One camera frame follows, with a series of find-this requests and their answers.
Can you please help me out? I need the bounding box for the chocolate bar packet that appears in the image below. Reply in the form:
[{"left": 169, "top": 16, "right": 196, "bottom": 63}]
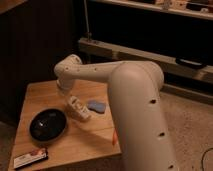
[{"left": 13, "top": 148, "right": 48, "bottom": 169}]

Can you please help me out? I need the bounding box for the upper shelf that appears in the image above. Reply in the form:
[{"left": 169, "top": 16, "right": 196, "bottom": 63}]
[{"left": 89, "top": 0, "right": 213, "bottom": 21}]

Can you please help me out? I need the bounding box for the blue sponge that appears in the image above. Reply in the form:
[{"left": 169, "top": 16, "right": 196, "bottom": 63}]
[{"left": 87, "top": 100, "right": 106, "bottom": 114}]

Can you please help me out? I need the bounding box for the orange toy carrot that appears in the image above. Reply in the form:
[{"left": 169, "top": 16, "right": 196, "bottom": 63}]
[{"left": 112, "top": 130, "right": 118, "bottom": 145}]

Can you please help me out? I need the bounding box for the metal pole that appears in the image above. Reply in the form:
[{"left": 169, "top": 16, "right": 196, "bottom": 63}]
[{"left": 83, "top": 0, "right": 92, "bottom": 41}]

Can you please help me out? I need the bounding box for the black bowl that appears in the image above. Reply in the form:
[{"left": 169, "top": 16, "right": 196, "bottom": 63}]
[{"left": 29, "top": 109, "right": 67, "bottom": 142}]

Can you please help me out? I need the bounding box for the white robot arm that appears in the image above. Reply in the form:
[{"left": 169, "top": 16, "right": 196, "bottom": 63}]
[{"left": 54, "top": 54, "right": 180, "bottom": 171}]

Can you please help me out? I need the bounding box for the wooden table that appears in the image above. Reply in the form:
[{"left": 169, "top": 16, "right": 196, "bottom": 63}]
[{"left": 8, "top": 81, "right": 120, "bottom": 171}]

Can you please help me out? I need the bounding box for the long grey case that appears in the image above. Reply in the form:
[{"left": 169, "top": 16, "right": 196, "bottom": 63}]
[{"left": 78, "top": 37, "right": 213, "bottom": 84}]

